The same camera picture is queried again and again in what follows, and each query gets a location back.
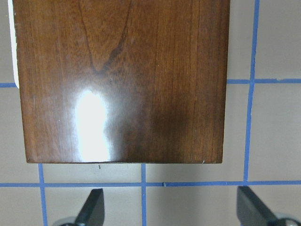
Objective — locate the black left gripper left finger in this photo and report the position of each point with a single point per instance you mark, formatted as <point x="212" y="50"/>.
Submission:
<point x="92" y="212"/>

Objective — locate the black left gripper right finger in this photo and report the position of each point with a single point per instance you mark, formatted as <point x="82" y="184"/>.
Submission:
<point x="251" y="210"/>

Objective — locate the wooden drawer with white handle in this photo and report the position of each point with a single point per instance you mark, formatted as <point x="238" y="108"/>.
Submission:
<point x="13" y="41"/>

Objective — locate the dark wooden drawer cabinet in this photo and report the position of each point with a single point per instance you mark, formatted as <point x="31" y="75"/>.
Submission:
<point x="122" y="81"/>

